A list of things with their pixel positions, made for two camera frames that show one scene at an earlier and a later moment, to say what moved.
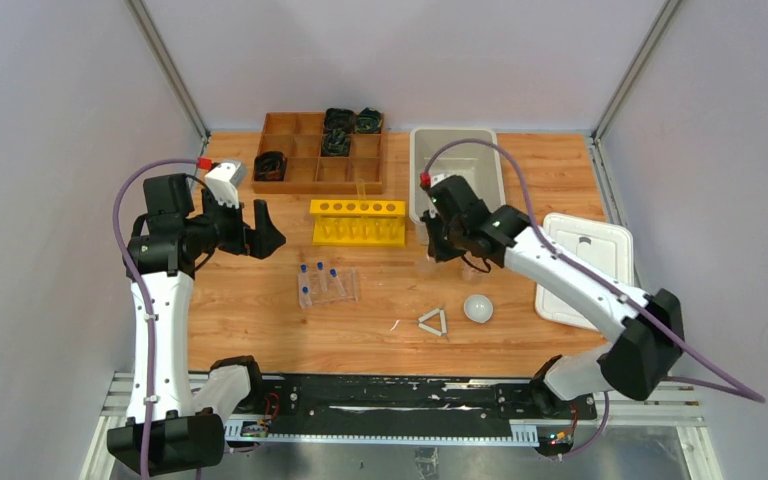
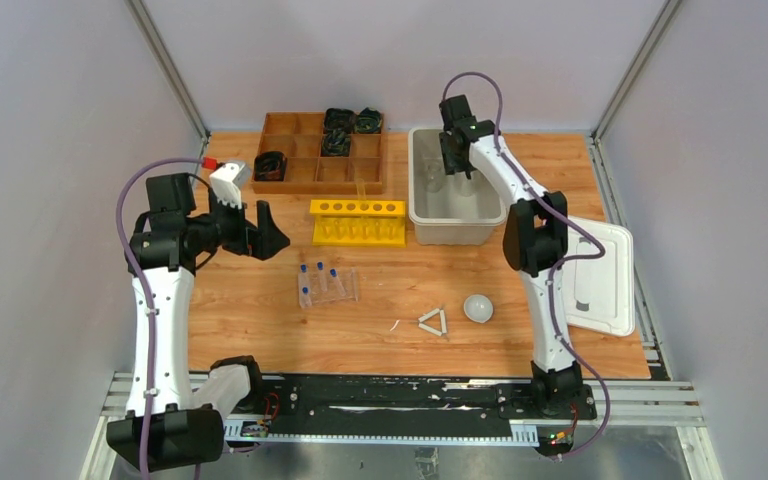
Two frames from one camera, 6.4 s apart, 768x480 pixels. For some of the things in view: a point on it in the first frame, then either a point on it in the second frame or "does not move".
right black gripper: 441,253 to 453,165
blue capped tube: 333,273 does not move
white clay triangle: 430,328 does not move
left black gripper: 244,229 does not move
